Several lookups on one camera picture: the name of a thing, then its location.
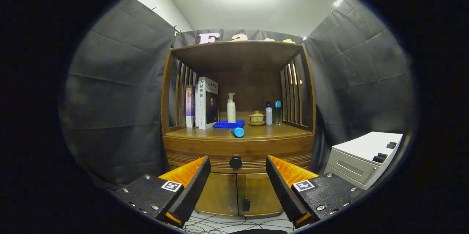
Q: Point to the white grey printer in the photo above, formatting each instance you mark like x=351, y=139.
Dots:
x=366, y=157

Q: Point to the white portrait book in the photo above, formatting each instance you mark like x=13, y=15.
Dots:
x=208, y=104

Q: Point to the blue folded cloth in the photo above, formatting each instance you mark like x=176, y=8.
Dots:
x=229, y=124

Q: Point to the blue white cosmetic tube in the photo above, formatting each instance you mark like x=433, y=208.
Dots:
x=238, y=132

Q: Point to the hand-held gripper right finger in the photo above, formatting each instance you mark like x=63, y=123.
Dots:
x=282, y=190

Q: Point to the wooden cabinet door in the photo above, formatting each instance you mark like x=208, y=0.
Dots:
x=260, y=193
x=220, y=193

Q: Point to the white pump bottle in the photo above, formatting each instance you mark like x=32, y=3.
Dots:
x=231, y=109

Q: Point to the yellow lidded teacup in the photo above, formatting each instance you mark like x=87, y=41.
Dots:
x=256, y=118

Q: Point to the white bottle blue cap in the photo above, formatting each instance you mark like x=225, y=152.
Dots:
x=269, y=114

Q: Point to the teal slim bottle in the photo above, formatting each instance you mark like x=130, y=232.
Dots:
x=278, y=112

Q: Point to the black round drawer knob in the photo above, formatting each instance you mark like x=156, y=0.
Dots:
x=235, y=162

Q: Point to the wooden countertop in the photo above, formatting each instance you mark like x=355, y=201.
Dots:
x=274, y=131

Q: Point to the purple white book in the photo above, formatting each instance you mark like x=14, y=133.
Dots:
x=190, y=106

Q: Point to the small black door latch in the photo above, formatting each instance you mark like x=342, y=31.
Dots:
x=246, y=204

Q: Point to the wooden cabinet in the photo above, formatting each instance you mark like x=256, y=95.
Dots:
x=238, y=54

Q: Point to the wooden drawer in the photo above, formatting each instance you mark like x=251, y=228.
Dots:
x=205, y=148

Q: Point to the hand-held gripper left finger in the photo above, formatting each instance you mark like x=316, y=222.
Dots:
x=194, y=188

